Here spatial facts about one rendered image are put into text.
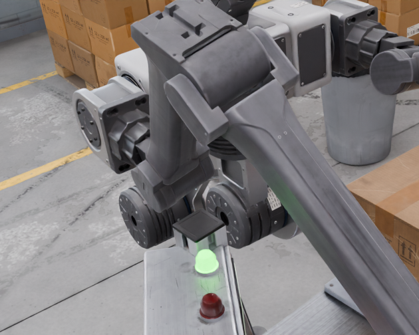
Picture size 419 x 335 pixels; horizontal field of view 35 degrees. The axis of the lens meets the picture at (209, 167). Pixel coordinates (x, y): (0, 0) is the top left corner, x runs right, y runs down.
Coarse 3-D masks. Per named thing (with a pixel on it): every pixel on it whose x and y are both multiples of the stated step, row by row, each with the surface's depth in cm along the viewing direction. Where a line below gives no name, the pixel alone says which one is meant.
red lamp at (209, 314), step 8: (208, 296) 67; (216, 296) 67; (200, 304) 67; (208, 304) 66; (216, 304) 66; (200, 312) 68; (208, 312) 67; (216, 312) 67; (224, 312) 67; (208, 320) 67; (216, 320) 67
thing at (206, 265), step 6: (204, 252) 73; (210, 252) 73; (198, 258) 73; (204, 258) 72; (210, 258) 72; (198, 264) 73; (204, 264) 72; (210, 264) 72; (216, 264) 74; (198, 270) 73; (204, 270) 73; (210, 270) 73; (216, 270) 73; (204, 276) 73
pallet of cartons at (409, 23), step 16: (320, 0) 474; (368, 0) 436; (384, 0) 425; (400, 0) 415; (416, 0) 423; (384, 16) 430; (400, 16) 421; (416, 16) 429; (400, 32) 428; (416, 32) 435
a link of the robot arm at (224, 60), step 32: (192, 0) 67; (160, 32) 64; (192, 32) 65; (224, 32) 64; (160, 64) 65; (192, 64) 61; (224, 64) 61; (256, 64) 62; (160, 96) 75; (224, 96) 62; (160, 128) 83; (160, 160) 91; (192, 160) 92; (160, 192) 96
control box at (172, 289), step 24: (144, 264) 76; (168, 264) 76; (192, 264) 75; (144, 288) 73; (168, 288) 72; (192, 288) 72; (216, 288) 71; (144, 312) 70; (168, 312) 69; (192, 312) 69
